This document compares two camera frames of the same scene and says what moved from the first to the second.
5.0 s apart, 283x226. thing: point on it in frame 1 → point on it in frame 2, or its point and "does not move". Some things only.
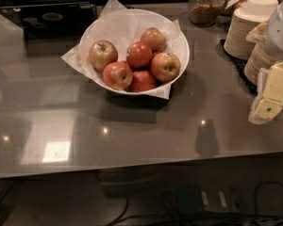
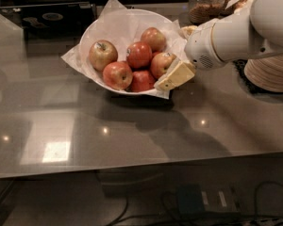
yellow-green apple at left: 102,53 does not move
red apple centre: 139,55 does not move
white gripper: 280,32 → 200,48
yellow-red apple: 165,66 does not move
